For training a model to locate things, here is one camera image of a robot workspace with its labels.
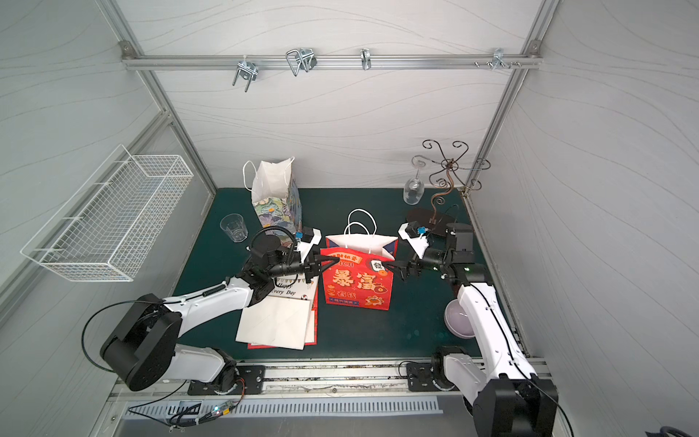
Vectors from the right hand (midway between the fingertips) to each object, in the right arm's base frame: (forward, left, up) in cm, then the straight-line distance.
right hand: (393, 249), depth 75 cm
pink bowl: (-12, -21, -21) cm, 32 cm away
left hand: (-4, +15, -1) cm, 16 cm away
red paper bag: (-10, +23, -21) cm, 33 cm away
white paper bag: (-14, +32, -18) cm, 40 cm away
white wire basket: (-3, +74, +11) cm, 75 cm away
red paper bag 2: (-6, +10, -8) cm, 14 cm away
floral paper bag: (+31, +45, -12) cm, 56 cm away
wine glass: (+25, -8, -1) cm, 27 cm away
